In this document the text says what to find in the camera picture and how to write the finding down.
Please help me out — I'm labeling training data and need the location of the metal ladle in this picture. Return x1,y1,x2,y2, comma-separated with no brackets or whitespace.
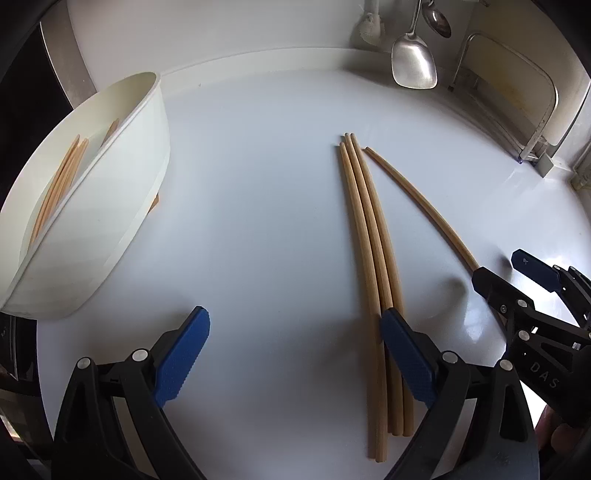
422,0,452,38

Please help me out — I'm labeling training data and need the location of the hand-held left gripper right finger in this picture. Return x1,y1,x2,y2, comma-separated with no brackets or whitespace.
379,307,541,480

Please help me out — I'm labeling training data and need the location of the white dish brush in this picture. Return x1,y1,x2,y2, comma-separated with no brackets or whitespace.
353,0,386,46

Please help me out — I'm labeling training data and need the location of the dark kitchen appliance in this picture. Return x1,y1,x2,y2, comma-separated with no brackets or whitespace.
0,18,98,185

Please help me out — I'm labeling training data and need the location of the person's right hand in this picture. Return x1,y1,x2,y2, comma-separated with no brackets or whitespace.
536,404,591,480

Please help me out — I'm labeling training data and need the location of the white plastic container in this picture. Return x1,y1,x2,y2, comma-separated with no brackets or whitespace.
0,71,172,320

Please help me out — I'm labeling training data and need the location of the metal spatula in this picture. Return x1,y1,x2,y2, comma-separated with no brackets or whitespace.
391,0,438,90

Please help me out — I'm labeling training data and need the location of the white cutting board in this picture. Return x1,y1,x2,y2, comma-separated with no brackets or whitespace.
468,37,583,153

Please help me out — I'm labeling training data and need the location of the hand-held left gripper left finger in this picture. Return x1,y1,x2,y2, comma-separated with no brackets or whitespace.
51,305,212,480

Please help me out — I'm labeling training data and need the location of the stainless steel rack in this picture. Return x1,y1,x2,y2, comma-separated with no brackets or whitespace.
447,32,559,162

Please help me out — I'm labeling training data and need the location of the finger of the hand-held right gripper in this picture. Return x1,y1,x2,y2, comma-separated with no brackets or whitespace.
512,249,591,324
472,266,591,340

